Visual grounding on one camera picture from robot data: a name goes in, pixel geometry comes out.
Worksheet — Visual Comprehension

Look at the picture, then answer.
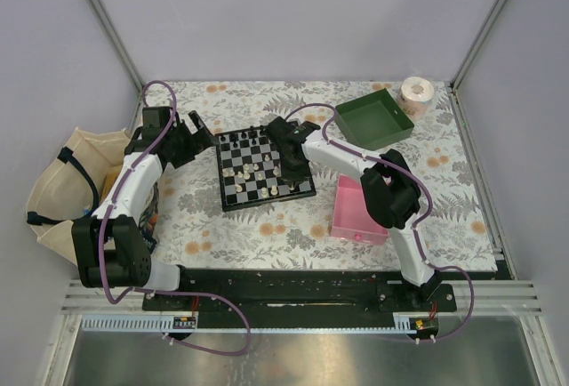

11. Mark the tape roll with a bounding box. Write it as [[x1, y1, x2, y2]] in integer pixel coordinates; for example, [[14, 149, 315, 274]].
[[396, 76, 435, 122]]

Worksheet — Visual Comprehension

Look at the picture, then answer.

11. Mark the pink plastic box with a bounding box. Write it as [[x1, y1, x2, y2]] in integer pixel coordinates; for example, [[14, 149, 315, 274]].
[[330, 175, 389, 245]]

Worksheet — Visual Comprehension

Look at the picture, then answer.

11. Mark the floral tablecloth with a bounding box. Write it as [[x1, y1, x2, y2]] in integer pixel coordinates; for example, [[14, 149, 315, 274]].
[[147, 81, 497, 273]]

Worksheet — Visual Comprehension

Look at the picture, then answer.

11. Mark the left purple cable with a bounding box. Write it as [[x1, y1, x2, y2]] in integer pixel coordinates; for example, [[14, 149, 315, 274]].
[[100, 79, 252, 357]]

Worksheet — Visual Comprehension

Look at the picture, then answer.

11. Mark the black and grey chessboard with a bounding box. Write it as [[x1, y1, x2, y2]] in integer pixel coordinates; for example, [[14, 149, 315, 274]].
[[215, 125, 317, 213]]

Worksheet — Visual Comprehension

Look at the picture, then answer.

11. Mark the beige tote bag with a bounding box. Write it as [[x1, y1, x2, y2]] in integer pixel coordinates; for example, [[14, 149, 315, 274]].
[[26, 128, 132, 264]]

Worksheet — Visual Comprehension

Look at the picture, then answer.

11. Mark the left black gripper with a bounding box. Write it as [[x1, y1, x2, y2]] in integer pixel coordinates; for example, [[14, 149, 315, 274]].
[[165, 111, 219, 168]]

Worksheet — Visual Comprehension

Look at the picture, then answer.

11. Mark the green plastic box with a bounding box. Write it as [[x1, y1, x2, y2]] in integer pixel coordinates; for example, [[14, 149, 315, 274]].
[[335, 89, 414, 150]]

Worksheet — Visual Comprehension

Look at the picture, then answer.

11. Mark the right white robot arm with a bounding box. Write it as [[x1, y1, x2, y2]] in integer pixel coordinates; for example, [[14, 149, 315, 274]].
[[190, 112, 441, 311]]

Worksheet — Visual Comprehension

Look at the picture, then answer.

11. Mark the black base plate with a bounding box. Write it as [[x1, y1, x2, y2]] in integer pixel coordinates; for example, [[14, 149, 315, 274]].
[[141, 269, 458, 314]]

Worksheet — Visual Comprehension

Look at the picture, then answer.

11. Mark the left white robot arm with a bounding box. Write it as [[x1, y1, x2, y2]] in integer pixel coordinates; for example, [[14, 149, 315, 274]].
[[71, 107, 216, 310]]

